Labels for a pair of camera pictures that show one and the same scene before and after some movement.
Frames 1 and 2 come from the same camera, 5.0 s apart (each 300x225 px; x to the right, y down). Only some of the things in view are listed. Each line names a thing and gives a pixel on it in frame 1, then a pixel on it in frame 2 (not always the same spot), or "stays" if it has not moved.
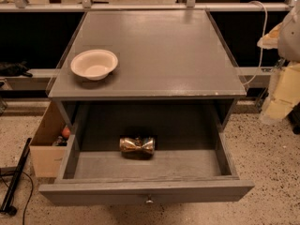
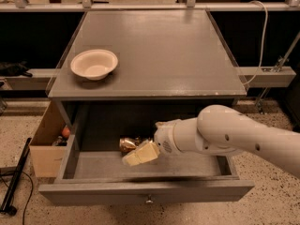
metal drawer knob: x=149 y=201 stays
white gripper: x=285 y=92 to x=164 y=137
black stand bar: x=8 y=204 stays
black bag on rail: x=14 y=69 stays
